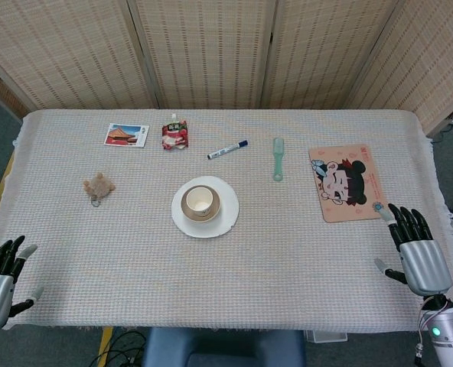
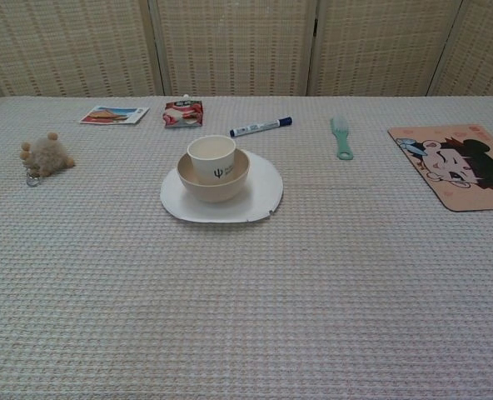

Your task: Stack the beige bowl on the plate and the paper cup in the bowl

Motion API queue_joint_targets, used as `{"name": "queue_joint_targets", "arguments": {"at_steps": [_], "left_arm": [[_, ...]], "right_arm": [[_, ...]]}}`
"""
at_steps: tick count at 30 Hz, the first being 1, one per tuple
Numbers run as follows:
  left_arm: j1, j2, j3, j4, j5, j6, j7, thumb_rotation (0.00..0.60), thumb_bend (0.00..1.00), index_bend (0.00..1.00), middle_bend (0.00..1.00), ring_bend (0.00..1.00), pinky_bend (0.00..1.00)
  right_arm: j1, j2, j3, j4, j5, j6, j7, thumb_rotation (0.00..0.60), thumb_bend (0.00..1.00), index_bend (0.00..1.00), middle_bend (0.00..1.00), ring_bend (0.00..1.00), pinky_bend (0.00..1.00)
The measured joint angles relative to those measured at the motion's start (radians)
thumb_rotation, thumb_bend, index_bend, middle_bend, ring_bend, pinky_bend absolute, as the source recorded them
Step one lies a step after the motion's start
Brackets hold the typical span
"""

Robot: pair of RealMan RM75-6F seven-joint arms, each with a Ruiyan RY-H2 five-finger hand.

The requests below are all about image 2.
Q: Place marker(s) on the beige plastic bowl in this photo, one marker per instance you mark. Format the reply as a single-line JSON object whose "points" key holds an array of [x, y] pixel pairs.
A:
{"points": [[213, 191]]}

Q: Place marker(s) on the white paper cup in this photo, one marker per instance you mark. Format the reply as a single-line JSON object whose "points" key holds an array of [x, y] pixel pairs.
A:
{"points": [[211, 164]]}

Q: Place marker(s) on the white paper plate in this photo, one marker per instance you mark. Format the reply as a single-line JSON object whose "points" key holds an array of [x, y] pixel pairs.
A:
{"points": [[263, 196]]}

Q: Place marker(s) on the blue capped white marker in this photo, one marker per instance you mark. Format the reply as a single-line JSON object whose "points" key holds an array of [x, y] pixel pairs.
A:
{"points": [[261, 126]]}

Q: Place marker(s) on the red snack pouch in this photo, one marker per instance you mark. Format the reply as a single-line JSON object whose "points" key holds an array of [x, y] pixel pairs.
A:
{"points": [[182, 114]]}

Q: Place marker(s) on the white woven tablecloth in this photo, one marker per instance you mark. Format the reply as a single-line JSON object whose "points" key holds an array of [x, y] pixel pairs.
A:
{"points": [[271, 312]]}

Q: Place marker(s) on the woven bamboo screen panel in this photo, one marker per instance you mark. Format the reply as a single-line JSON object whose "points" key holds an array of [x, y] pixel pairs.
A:
{"points": [[384, 46], [484, 46], [63, 50], [234, 46]]}

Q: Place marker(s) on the temple photo postcard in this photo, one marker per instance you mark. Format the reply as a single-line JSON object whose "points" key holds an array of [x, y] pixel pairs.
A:
{"points": [[113, 115]]}

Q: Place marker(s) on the cartoon girl mouse pad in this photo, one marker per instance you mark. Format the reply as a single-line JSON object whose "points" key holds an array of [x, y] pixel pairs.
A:
{"points": [[438, 166]]}

